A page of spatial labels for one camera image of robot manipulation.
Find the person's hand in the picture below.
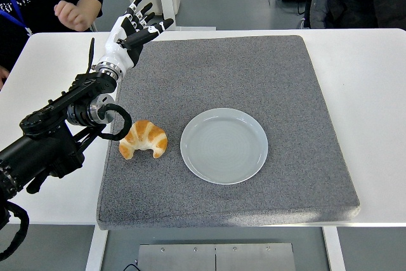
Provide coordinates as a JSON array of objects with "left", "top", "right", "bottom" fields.
[{"left": 53, "top": 0, "right": 93, "bottom": 32}]

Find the white table leg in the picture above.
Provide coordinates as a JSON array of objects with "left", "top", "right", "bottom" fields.
[
  {"left": 322, "top": 226, "right": 346, "bottom": 271},
  {"left": 84, "top": 225, "right": 108, "bottom": 271}
]

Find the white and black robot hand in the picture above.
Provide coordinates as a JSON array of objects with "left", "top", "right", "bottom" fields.
[{"left": 96, "top": 0, "right": 175, "bottom": 74}]

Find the grey metal plate with screws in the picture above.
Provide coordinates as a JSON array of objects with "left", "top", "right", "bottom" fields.
[{"left": 136, "top": 242, "right": 296, "bottom": 271}]

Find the grey felt mat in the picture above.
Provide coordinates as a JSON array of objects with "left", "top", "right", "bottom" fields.
[{"left": 96, "top": 34, "right": 362, "bottom": 231}]

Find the pale grey round plate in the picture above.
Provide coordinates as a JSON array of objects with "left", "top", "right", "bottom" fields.
[{"left": 180, "top": 107, "right": 269, "bottom": 185}]

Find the golden croissant bread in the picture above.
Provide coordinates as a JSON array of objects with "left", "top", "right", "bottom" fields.
[{"left": 119, "top": 119, "right": 168, "bottom": 160}]

